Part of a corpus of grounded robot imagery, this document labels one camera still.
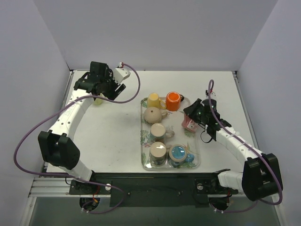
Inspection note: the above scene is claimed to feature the pink floral mug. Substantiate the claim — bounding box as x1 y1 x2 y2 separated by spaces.
182 113 198 133

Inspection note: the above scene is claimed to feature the light green octagonal mug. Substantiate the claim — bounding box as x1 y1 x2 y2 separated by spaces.
94 94 104 106

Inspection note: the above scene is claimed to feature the orange mug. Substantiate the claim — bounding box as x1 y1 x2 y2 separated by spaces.
166 92 184 112

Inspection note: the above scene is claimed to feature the yellow mug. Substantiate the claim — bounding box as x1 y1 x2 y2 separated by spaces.
147 93 166 109

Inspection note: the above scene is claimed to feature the round beige mug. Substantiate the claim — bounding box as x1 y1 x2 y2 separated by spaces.
143 107 168 124

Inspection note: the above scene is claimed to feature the cream leaf pattern mug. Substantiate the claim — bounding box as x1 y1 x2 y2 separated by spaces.
150 123 175 143

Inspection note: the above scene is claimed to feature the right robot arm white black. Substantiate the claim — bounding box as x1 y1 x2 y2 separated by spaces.
183 99 283 201

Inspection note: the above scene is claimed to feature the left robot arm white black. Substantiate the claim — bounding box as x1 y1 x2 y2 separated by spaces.
38 61 130 194

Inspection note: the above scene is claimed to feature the blue glazed mug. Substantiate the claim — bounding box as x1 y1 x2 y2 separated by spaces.
167 145 195 168

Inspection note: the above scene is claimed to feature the cream floral mug front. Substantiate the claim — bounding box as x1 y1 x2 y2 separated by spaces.
150 142 171 166

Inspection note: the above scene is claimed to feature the floral plastic tray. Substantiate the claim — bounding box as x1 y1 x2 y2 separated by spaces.
140 98 201 170

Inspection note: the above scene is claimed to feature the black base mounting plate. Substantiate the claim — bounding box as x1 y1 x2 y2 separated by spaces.
69 172 238 207

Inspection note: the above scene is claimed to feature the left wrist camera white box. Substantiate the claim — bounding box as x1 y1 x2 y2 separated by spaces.
113 68 131 85

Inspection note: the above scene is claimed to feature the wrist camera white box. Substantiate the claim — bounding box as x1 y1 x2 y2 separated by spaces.
207 92 217 101
113 68 131 85

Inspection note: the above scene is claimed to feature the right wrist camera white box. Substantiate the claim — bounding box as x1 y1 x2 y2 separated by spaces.
207 92 217 101

